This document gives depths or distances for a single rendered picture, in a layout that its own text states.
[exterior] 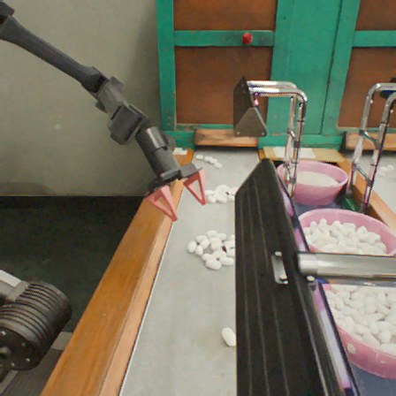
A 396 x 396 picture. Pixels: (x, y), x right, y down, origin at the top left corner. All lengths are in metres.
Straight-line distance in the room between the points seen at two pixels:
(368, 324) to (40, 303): 0.66
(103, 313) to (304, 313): 0.55
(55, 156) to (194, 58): 1.50
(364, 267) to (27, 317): 0.62
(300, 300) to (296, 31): 1.44
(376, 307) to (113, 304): 0.55
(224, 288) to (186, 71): 1.07
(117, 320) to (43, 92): 2.12
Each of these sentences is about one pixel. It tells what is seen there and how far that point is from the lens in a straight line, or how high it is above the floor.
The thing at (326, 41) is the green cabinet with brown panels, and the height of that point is 1.23.
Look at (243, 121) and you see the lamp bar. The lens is 0.82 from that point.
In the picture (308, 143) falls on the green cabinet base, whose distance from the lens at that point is 1.69.
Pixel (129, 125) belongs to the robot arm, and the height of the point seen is 1.08.
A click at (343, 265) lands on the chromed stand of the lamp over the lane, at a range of 0.26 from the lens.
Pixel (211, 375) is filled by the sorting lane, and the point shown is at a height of 0.74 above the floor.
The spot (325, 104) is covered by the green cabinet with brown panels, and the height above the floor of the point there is 0.98.
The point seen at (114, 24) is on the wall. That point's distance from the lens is 2.46.
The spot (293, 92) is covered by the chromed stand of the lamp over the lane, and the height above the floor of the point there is 1.11.
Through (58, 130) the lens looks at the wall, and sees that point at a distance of 2.68.
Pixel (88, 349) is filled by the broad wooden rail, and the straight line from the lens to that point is 0.68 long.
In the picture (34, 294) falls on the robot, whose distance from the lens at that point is 0.78.
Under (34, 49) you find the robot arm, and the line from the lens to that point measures 1.08.
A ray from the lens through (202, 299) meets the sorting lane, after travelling 0.78.
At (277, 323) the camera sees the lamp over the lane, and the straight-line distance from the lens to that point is 0.24.
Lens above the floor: 1.27
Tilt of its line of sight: 26 degrees down
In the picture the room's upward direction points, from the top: straight up
